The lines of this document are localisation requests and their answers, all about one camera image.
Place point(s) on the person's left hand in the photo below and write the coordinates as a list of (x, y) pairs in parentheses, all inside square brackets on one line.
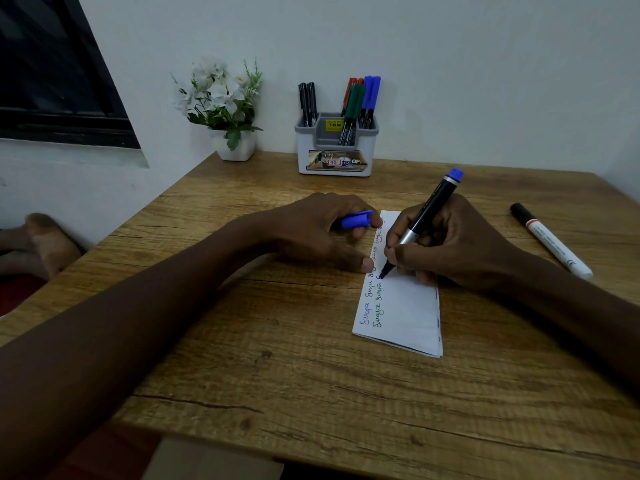
[(305, 224)]

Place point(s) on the person's right hand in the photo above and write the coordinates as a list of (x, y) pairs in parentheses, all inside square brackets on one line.
[(460, 249)]

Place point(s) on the person's right thumb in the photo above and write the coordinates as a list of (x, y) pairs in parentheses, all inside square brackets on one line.
[(402, 258)]

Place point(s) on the person's left thumb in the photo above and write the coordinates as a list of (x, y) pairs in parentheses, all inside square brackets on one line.
[(356, 258)]

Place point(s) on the blue marker cap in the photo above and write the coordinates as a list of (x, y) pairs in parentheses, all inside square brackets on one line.
[(356, 220)]

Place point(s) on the white paper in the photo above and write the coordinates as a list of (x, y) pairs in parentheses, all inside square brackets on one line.
[(407, 314)]

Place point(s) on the blue black marker pen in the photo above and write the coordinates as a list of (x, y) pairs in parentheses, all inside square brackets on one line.
[(436, 202)]

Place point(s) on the person's left forearm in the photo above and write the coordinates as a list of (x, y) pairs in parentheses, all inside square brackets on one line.
[(110, 329)]

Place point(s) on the person's right forearm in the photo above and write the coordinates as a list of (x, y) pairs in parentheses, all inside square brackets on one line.
[(575, 304)]

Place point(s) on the grey white pen holder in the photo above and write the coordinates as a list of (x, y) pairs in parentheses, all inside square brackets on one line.
[(334, 159)]

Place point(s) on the green marker pen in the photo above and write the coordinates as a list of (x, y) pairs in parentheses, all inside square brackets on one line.
[(359, 107), (350, 112)]

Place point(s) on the white marker with black cap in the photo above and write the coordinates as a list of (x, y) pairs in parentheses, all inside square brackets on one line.
[(552, 242)]

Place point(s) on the blue capped marker pen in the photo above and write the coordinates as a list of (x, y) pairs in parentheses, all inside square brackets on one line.
[(374, 99), (367, 94)]

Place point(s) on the white flower pot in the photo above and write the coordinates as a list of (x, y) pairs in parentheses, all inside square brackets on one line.
[(239, 148)]

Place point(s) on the red marker pen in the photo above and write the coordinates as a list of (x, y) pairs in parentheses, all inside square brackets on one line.
[(348, 94)]

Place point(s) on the white artificial flowers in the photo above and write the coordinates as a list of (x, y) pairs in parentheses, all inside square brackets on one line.
[(217, 97)]

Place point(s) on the beige cloth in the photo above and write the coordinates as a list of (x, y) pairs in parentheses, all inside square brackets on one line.
[(210, 462)]

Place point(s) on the red floor mat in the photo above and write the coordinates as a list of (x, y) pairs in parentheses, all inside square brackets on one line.
[(17, 292)]

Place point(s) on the dark window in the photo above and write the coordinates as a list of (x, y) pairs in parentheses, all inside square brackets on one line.
[(55, 69)]

